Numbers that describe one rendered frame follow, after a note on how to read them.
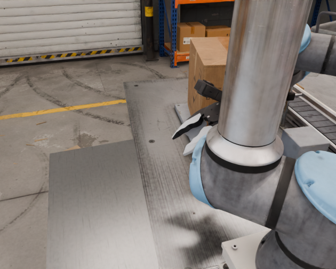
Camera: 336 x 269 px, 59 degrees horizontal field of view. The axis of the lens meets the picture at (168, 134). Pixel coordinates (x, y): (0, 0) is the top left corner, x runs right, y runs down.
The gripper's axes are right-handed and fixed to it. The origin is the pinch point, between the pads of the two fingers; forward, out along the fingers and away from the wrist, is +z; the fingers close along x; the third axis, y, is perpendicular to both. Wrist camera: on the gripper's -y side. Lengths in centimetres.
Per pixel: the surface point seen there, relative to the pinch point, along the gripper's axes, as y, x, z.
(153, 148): 13.2, 24.4, 9.1
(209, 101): 7.2, 17.5, -13.9
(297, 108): 39, 26, -42
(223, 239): 18.5, -15.4, 5.3
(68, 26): 10, 387, 36
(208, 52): -1.1, 28.0, -23.4
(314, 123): 39, 15, -40
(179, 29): 88, 329, -81
